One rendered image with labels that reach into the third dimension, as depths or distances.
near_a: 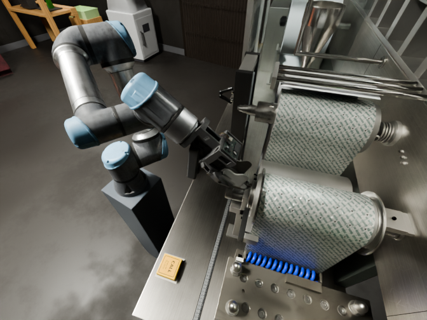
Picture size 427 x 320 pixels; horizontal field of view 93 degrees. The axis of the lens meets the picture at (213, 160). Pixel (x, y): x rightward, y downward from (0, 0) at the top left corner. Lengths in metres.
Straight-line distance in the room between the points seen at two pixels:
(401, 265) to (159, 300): 0.67
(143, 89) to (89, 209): 1.90
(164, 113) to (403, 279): 0.60
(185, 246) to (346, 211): 0.57
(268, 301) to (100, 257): 1.52
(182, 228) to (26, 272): 1.57
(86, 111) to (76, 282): 1.61
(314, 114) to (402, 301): 0.44
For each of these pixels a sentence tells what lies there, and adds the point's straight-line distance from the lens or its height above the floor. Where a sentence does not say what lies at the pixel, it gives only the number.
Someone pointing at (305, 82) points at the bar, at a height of 1.45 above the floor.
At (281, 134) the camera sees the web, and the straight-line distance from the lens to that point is 0.61.
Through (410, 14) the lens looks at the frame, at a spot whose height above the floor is 1.53.
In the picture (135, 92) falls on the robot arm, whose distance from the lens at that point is 0.43.
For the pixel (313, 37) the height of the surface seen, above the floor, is 1.44.
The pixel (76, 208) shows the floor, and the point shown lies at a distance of 2.32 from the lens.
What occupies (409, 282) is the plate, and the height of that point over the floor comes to 1.23.
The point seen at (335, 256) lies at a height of 1.16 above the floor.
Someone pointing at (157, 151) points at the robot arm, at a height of 1.09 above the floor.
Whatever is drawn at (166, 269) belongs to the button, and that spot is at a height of 0.92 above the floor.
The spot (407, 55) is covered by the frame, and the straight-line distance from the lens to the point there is 0.90.
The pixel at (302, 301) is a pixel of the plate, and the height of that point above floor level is 1.03.
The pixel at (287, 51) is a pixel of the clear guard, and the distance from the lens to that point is 1.35.
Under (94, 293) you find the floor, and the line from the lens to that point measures 1.92.
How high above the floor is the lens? 1.70
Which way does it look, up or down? 48 degrees down
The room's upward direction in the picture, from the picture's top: straight up
